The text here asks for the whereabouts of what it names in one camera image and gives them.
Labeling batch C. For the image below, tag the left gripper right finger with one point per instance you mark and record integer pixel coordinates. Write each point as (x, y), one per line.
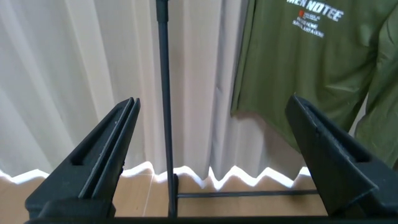
(342, 174)

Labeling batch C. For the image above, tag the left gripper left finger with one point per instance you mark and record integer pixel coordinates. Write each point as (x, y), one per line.
(77, 186)

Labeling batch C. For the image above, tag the green printed shirt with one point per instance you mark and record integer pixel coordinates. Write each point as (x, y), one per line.
(295, 68)

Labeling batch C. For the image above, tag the black clothes rack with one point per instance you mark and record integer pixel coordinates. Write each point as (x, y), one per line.
(164, 77)

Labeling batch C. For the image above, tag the beige curtain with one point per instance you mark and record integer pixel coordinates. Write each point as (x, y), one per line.
(77, 62)

